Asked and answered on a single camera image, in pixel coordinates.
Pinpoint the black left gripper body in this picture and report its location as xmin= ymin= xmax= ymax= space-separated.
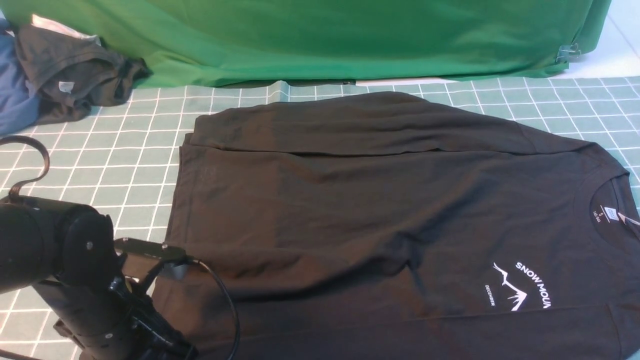
xmin=52 ymin=278 xmax=198 ymax=360

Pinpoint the dark gray long-sleeve top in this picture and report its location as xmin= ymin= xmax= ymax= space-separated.
xmin=166 ymin=92 xmax=639 ymax=360

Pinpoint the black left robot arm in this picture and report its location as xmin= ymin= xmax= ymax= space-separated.
xmin=1 ymin=196 xmax=198 ymax=360

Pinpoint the green checkered tablecloth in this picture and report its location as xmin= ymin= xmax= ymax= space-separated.
xmin=0 ymin=76 xmax=640 ymax=360

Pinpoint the blue crumpled garment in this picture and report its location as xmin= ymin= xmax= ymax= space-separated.
xmin=0 ymin=16 xmax=41 ymax=137

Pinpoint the dark gray crumpled garment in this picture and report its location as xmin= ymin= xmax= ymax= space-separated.
xmin=14 ymin=25 xmax=151 ymax=125

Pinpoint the green backdrop cloth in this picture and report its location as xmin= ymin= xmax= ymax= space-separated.
xmin=1 ymin=0 xmax=611 ymax=88

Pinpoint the white cloth piece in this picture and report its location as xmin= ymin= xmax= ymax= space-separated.
xmin=31 ymin=13 xmax=102 ymax=46

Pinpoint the metal binder clip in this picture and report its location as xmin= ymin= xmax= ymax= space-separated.
xmin=555 ymin=43 xmax=582 ymax=64

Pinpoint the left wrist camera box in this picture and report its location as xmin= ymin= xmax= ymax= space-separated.
xmin=114 ymin=237 xmax=190 ymax=281

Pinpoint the black left camera cable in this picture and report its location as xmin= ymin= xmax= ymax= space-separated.
xmin=0 ymin=135 xmax=242 ymax=360

